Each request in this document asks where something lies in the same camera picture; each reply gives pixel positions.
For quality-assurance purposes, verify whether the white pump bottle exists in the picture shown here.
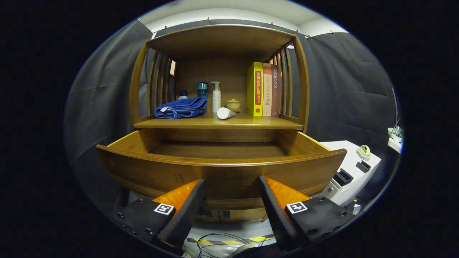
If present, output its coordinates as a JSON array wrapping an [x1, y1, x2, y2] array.
[[210, 81, 222, 113]]

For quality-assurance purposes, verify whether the brown book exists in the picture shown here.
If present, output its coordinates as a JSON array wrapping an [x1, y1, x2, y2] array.
[[271, 64, 282, 117]]

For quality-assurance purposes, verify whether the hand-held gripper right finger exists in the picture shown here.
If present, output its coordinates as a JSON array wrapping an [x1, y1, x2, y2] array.
[[259, 176, 356, 252]]

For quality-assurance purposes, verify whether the yellow book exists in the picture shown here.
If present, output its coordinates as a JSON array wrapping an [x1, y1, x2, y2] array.
[[247, 62, 264, 116]]

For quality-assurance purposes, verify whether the orange and beige book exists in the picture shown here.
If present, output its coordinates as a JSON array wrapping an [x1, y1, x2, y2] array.
[[262, 63, 273, 117]]

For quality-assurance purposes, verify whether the white and green tube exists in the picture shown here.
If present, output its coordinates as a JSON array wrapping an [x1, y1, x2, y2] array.
[[217, 107, 237, 120]]

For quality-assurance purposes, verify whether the blue towel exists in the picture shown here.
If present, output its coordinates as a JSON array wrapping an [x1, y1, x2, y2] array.
[[154, 97, 208, 119]]

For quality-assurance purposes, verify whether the pale green rounded object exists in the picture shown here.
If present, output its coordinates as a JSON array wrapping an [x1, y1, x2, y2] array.
[[356, 145, 371, 161]]

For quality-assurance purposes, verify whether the brown wooden cabinet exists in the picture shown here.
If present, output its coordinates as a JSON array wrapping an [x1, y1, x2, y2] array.
[[129, 24, 311, 223]]

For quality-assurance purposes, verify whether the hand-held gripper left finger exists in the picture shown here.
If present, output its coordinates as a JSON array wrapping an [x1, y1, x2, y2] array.
[[111, 178, 207, 255]]

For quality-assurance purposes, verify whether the wooden countertop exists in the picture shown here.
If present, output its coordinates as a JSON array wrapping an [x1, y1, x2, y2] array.
[[133, 109, 304, 130]]

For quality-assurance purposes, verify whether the brown wooden drawer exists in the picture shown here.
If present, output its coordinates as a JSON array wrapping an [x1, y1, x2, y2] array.
[[96, 128, 347, 211]]

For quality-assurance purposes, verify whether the white drawer unit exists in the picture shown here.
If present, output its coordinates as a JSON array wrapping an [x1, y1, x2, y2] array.
[[316, 140, 382, 207]]

